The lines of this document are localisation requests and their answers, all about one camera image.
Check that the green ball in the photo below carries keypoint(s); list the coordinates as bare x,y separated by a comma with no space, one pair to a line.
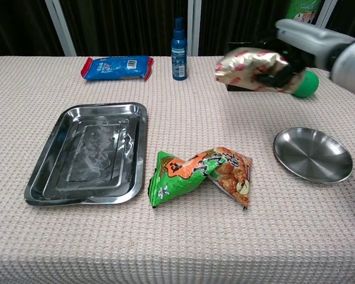
309,85

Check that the white partition post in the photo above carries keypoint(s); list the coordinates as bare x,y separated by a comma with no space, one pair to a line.
60,28
327,12
194,26

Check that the round steel plate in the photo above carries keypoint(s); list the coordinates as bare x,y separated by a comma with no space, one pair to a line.
312,155

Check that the brown snack packet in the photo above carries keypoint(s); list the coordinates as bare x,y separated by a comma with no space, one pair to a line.
239,63

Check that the green chip bag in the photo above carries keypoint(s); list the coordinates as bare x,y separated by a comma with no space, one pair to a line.
177,177

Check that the pink woven tablecloth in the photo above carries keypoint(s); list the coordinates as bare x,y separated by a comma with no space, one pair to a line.
177,236

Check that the blue snack package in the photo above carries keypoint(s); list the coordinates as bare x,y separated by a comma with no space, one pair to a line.
115,68

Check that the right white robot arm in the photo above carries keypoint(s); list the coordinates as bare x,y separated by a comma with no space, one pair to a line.
350,65

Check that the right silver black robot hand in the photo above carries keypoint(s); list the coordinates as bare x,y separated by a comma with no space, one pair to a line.
307,41

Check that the rectangular steel tray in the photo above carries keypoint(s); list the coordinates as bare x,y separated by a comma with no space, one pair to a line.
91,154

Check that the blue spray bottle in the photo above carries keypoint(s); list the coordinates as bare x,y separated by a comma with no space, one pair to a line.
179,56

